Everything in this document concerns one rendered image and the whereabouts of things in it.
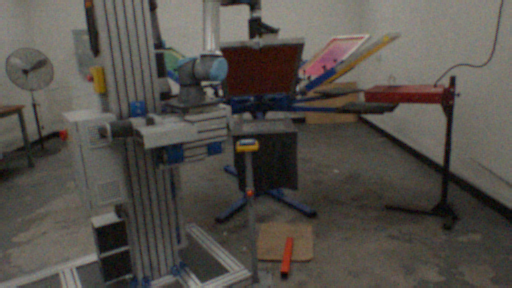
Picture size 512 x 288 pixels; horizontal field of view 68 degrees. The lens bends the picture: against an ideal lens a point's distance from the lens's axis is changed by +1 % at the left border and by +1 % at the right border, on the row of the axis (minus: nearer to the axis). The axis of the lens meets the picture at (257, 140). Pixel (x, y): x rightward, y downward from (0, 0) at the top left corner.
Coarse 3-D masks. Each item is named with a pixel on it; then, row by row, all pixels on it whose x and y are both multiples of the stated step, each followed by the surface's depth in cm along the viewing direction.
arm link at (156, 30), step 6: (150, 0) 227; (150, 6) 229; (156, 6) 233; (150, 12) 233; (156, 12) 237; (150, 18) 237; (156, 18) 239; (156, 24) 242; (156, 30) 246; (156, 36) 250; (162, 42) 257; (162, 48) 259
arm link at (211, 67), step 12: (204, 0) 186; (216, 0) 186; (204, 12) 186; (216, 12) 186; (204, 24) 187; (216, 24) 187; (204, 36) 188; (216, 36) 188; (204, 48) 188; (216, 48) 188; (204, 60) 187; (216, 60) 186; (204, 72) 188; (216, 72) 186
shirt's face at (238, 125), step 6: (252, 120) 299; (258, 120) 298; (264, 120) 297; (270, 120) 296; (276, 120) 294; (282, 120) 293; (288, 120) 292; (234, 126) 281; (240, 126) 280; (288, 126) 272; (234, 132) 262; (240, 132) 261; (246, 132) 260; (252, 132) 259; (258, 132) 259; (264, 132) 258; (270, 132) 257; (276, 132) 256
